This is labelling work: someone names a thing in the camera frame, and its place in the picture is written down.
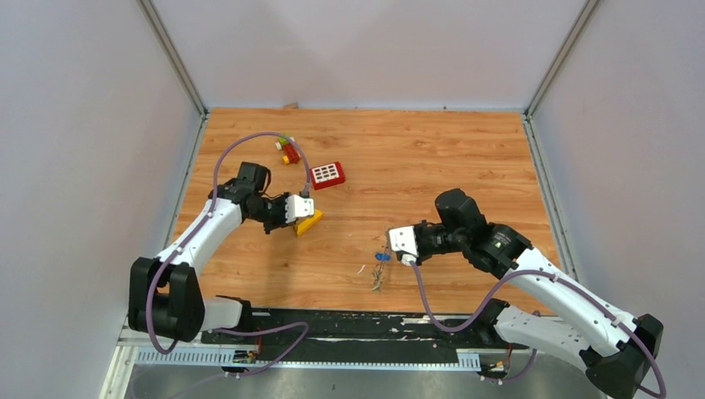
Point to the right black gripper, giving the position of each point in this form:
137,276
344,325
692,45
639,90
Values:
421,257

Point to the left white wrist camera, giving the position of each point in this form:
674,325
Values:
297,207

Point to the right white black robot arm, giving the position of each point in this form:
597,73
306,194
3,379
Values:
612,347

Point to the yellow triangular toy piece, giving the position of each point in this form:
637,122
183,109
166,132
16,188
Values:
305,225

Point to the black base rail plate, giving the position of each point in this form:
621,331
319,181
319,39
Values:
339,336

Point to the red lego window brick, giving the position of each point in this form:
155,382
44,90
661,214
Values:
328,175

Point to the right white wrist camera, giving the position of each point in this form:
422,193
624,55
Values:
402,242

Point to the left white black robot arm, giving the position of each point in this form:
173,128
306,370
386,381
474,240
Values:
164,293

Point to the lego car toy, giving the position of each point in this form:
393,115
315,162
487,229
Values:
290,154

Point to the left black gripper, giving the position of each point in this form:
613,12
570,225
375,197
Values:
269,228

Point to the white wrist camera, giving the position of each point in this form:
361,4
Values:
402,242
297,207

